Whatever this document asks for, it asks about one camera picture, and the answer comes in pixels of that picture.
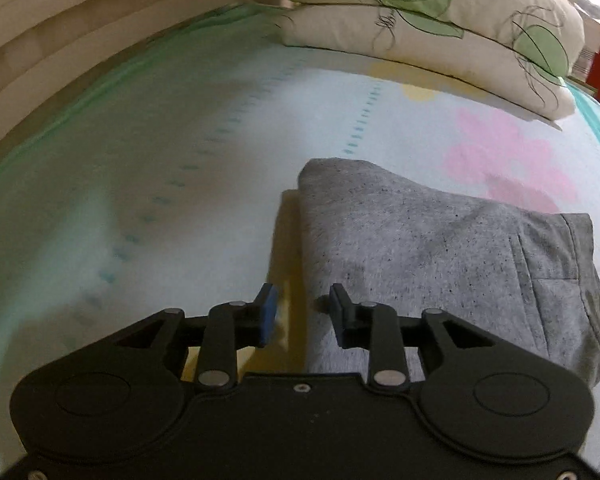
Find grey speckled pants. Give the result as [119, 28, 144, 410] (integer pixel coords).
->
[298, 158, 600, 386]

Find floral pastel bed sheet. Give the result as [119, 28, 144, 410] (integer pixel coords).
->
[0, 6, 600, 473]

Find lower leaf print pillow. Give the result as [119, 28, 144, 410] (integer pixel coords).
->
[277, 4, 576, 120]

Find white slatted bed headboard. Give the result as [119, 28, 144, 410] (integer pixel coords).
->
[0, 0, 278, 144]

